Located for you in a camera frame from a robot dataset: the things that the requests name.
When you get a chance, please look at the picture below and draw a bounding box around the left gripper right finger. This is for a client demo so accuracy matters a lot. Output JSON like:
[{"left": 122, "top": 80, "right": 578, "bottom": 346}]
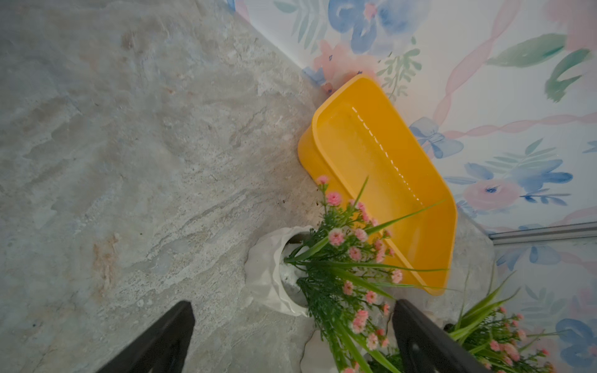
[{"left": 393, "top": 299, "right": 488, "bottom": 373}]

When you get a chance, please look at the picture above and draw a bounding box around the pink gypsophila pot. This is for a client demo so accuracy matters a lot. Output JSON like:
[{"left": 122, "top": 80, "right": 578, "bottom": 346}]
[
  {"left": 366, "top": 288, "right": 555, "bottom": 372},
  {"left": 243, "top": 175, "right": 449, "bottom": 373}
]

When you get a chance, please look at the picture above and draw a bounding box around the right corner aluminium post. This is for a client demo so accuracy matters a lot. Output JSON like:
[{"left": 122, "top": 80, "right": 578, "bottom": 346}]
[{"left": 489, "top": 222, "right": 596, "bottom": 246}]

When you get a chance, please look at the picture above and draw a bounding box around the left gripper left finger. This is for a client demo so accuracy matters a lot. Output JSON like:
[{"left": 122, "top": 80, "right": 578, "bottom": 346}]
[{"left": 99, "top": 301, "right": 195, "bottom": 373}]

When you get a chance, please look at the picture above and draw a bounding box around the yellow plastic storage box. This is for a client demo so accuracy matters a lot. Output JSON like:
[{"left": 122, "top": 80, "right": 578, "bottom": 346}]
[{"left": 297, "top": 75, "right": 458, "bottom": 296}]

